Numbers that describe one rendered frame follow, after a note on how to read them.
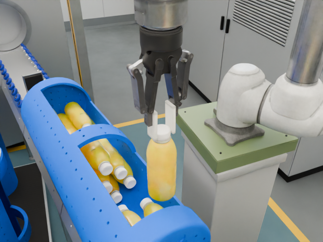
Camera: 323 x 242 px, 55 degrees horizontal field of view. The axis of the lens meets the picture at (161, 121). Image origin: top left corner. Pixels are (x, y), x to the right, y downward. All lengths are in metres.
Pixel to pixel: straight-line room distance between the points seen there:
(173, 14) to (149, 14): 0.04
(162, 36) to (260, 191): 1.03
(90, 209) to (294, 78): 0.73
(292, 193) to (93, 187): 2.00
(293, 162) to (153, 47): 2.11
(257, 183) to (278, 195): 1.22
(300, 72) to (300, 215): 1.60
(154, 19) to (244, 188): 0.97
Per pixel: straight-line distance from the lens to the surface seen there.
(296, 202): 2.59
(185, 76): 0.62
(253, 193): 1.42
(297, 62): 1.06
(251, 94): 1.14
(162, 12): 0.51
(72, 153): 0.96
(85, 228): 0.85
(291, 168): 2.60
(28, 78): 1.78
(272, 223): 2.40
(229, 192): 1.31
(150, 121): 0.62
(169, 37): 0.53
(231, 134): 1.23
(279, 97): 1.10
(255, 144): 1.25
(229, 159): 1.17
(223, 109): 1.20
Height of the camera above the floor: 1.82
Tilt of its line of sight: 35 degrees down
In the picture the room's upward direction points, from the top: straight up
